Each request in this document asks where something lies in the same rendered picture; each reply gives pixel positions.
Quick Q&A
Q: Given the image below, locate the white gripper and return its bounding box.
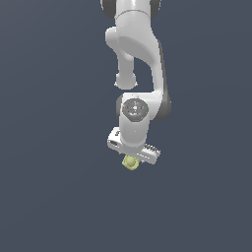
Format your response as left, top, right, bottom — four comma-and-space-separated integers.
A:
106, 127, 162, 165

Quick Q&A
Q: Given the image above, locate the small yellow-green object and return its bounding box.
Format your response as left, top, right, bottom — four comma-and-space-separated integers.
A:
121, 155, 140, 171

